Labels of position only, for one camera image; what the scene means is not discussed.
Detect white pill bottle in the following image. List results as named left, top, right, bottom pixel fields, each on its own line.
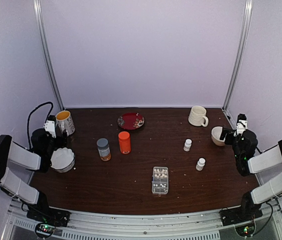
left=196, top=157, right=206, bottom=171
left=183, top=138, right=192, bottom=152

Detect grey lid pill bottle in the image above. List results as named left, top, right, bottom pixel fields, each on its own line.
left=96, top=138, right=111, bottom=162

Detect orange pill bottle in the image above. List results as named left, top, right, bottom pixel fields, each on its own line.
left=118, top=131, right=131, bottom=155

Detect clear plastic pill organizer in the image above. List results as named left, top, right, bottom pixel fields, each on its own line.
left=151, top=166, right=169, bottom=196

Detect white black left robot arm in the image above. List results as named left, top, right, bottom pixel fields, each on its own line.
left=0, top=128, right=74, bottom=222

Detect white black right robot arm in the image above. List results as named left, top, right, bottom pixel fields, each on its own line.
left=220, top=127, right=282, bottom=221

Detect round white pills in organizer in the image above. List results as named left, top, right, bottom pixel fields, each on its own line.
left=153, top=183, right=167, bottom=188

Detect small white bowl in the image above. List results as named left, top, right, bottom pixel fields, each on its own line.
left=211, top=126, right=225, bottom=147

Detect yellow interior patterned mug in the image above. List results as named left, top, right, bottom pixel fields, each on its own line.
left=56, top=110, right=75, bottom=136

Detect white scalloped bowl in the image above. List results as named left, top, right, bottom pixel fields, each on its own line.
left=50, top=147, right=75, bottom=173

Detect cream ribbed mug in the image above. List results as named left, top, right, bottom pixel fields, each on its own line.
left=188, top=105, right=209, bottom=127

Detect red floral plate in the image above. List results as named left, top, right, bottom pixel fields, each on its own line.
left=117, top=112, right=145, bottom=131

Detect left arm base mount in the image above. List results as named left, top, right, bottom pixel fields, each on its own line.
left=25, top=203, right=71, bottom=240

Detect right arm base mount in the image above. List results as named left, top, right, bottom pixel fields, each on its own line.
left=220, top=199, right=263, bottom=238

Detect right aluminium frame post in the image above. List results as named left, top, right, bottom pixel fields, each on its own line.
left=222, top=0, right=253, bottom=112

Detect aluminium frame post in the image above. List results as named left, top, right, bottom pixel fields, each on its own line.
left=33, top=0, right=65, bottom=110
left=222, top=0, right=253, bottom=112

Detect left aluminium frame post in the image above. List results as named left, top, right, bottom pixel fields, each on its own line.
left=33, top=0, right=65, bottom=110

